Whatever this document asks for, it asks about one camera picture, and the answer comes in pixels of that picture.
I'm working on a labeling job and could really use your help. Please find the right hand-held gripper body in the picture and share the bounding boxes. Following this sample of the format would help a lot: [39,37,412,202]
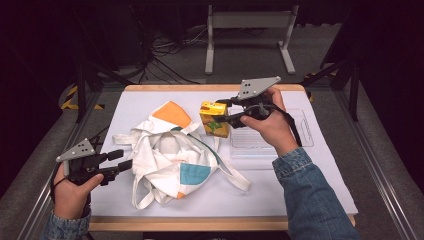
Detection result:
[229,76,282,130]

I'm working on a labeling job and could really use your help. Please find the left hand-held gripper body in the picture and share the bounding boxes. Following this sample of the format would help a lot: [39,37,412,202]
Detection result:
[55,138,120,187]

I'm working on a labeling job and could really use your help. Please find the yellow juice carton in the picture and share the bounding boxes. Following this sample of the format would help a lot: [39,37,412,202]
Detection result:
[199,101,231,139]

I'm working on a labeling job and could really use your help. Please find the clear plastic tray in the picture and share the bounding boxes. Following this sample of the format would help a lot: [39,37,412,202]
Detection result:
[229,107,315,160]

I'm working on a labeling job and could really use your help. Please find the white colour-patched tote bag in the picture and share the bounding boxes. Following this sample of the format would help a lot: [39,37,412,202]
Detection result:
[112,100,252,211]

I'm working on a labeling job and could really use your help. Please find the person's right hand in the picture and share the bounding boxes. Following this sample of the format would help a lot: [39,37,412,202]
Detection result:
[239,87,300,157]

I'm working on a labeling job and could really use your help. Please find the person's left hand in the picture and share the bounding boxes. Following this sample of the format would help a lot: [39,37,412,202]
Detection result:
[53,164,105,221]

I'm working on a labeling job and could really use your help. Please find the yellow black floor tape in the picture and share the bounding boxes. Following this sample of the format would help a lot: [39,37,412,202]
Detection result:
[59,84,105,111]

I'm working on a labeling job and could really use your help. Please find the black tripod stand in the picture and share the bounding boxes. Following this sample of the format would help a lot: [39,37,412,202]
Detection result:
[73,9,135,124]
[299,56,362,123]

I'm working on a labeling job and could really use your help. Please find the white table mat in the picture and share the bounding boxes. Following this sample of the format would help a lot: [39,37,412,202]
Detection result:
[89,89,359,218]

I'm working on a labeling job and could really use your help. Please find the wooden table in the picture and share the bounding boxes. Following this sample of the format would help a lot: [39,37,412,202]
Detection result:
[88,83,359,232]

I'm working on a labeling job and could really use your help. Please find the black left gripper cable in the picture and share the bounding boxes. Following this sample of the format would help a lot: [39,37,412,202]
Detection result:
[49,163,68,205]

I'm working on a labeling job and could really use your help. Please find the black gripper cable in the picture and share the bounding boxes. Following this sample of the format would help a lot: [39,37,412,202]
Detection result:
[49,163,68,205]
[245,103,304,148]

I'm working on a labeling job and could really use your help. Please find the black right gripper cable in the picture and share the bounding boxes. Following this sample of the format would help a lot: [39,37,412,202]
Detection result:
[245,103,304,148]

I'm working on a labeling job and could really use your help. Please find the aluminium floor rail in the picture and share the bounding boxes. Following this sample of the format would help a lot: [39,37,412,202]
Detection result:
[334,89,422,240]
[16,90,104,240]

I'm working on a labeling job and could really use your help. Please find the white metal stand frame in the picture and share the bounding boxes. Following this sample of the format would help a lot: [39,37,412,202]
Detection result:
[204,3,300,76]

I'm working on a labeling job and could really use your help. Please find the bundle of black floor cables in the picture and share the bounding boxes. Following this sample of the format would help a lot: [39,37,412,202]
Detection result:
[133,24,208,85]

